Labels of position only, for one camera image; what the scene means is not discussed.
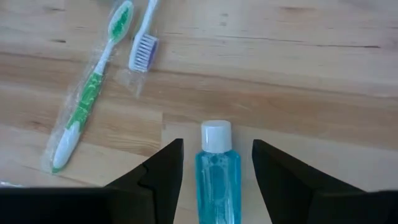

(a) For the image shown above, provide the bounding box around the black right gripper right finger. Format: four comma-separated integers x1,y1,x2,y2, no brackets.
252,139,364,224

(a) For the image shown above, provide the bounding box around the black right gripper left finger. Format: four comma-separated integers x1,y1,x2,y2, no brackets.
104,139,184,224

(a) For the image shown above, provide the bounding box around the blue mouthwash bottle white cap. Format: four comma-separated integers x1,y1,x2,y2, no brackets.
195,120,243,224

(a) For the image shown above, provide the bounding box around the green toothbrush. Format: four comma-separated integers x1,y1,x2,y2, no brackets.
40,0,136,174

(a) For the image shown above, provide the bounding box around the purple toothbrush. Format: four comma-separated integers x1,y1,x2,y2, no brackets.
113,0,161,99

